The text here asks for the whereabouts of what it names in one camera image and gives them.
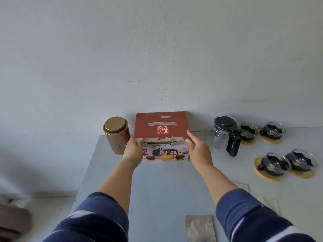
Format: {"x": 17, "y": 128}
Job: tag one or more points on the person's right thumb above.
{"x": 189, "y": 144}

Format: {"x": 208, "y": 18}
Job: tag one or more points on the red cardboard tea set box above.
{"x": 161, "y": 123}

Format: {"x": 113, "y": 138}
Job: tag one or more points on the silver foil packet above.
{"x": 200, "y": 229}
{"x": 243, "y": 186}

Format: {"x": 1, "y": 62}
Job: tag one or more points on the person's right hand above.
{"x": 200, "y": 154}

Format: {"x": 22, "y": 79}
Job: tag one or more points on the glass cup with black holder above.
{"x": 273, "y": 131}
{"x": 301, "y": 160}
{"x": 247, "y": 132}
{"x": 275, "y": 165}

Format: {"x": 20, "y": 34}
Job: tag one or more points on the person's left thumb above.
{"x": 140, "y": 143}

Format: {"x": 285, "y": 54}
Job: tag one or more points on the bronze metal tea tin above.
{"x": 116, "y": 138}

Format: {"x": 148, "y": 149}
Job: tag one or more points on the person's left forearm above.
{"x": 111, "y": 194}

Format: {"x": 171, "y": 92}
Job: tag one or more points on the person's right forearm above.
{"x": 232, "y": 196}

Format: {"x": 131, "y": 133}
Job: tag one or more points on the round wooden coaster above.
{"x": 262, "y": 175}
{"x": 271, "y": 141}
{"x": 247, "y": 142}
{"x": 302, "y": 174}

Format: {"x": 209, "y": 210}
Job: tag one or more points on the brown blurred object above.
{"x": 12, "y": 221}

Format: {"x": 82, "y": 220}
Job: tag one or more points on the person's left hand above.
{"x": 132, "y": 153}

